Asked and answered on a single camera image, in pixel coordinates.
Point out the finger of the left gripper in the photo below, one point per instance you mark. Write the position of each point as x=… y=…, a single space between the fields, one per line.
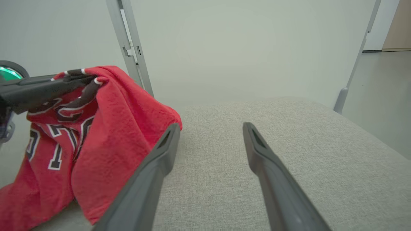
x=38 y=96
x=41 y=82

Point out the red basketball jersey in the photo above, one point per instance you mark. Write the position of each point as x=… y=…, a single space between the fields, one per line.
x=118 y=128

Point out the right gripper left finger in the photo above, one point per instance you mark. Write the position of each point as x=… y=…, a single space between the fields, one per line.
x=144 y=186

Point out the grey fabric sofa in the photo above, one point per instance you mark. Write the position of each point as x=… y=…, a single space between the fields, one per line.
x=321 y=160

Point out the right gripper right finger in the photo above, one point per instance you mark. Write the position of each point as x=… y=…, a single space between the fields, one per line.
x=279 y=192

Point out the beige wooden door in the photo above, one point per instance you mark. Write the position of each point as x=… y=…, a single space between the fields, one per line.
x=398 y=25

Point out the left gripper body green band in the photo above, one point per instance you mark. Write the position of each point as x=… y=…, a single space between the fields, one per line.
x=11 y=72

